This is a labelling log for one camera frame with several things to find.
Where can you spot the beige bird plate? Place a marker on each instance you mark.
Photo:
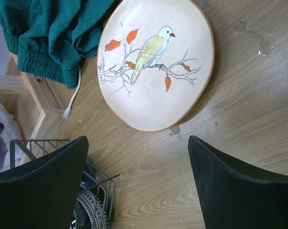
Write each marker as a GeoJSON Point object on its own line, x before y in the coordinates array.
{"type": "Point", "coordinates": [155, 59]}

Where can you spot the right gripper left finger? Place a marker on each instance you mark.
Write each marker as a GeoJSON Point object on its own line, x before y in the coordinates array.
{"type": "Point", "coordinates": [41, 194]}

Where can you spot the black wire dish rack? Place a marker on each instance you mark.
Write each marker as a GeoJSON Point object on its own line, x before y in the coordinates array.
{"type": "Point", "coordinates": [93, 179]}

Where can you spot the dark brown bowl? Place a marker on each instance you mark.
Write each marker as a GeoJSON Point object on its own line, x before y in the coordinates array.
{"type": "Point", "coordinates": [90, 211]}

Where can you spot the green crumpled garment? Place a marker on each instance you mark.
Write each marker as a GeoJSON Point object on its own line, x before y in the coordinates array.
{"type": "Point", "coordinates": [51, 37]}

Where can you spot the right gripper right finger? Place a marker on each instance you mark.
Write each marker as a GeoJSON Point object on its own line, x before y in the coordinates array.
{"type": "Point", "coordinates": [234, 194]}

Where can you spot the wooden clothes rack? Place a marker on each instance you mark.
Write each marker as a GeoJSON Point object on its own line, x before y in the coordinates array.
{"type": "Point", "coordinates": [32, 101]}

